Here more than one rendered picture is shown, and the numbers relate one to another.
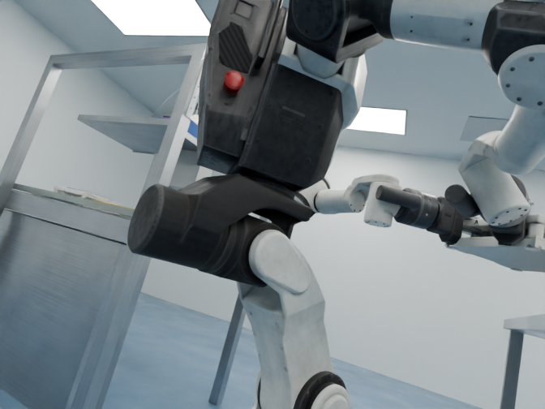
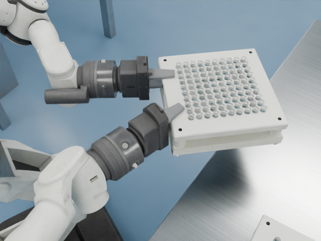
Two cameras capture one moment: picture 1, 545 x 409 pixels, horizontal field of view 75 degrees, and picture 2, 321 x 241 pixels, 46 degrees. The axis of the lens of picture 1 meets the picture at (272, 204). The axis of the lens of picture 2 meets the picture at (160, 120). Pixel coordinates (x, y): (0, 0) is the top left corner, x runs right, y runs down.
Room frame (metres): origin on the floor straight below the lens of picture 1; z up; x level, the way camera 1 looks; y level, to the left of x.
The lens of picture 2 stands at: (0.23, -0.54, 1.68)
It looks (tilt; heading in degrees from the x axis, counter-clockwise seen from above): 51 degrees down; 6
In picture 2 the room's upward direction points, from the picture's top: straight up
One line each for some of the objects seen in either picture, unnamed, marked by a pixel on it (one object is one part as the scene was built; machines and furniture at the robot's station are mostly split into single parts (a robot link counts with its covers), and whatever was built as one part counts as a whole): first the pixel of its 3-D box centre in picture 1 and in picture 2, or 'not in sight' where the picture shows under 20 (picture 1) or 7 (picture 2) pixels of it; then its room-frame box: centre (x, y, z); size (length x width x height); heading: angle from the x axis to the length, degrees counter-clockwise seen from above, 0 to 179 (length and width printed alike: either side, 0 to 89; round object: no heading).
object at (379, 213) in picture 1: (392, 204); (74, 86); (0.83, -0.28, 1.04); 0.11 x 0.11 x 0.11; 6
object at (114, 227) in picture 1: (70, 216); not in sight; (1.96, 1.03, 0.83); 1.30 x 0.29 x 0.10; 62
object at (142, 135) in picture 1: (148, 138); not in sight; (1.77, 0.70, 1.31); 0.62 x 0.38 x 0.04; 62
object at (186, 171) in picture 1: (187, 172); not in sight; (1.79, 0.46, 1.20); 0.22 x 0.11 x 0.20; 62
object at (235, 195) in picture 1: (222, 224); not in sight; (0.64, 0.08, 0.87); 0.28 x 0.13 x 0.18; 126
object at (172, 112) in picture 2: not in sight; (171, 111); (0.74, -0.51, 1.07); 0.06 x 0.03 x 0.02; 136
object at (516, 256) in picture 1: (524, 256); (215, 104); (0.83, -0.61, 1.01); 0.24 x 0.24 x 0.02; 14
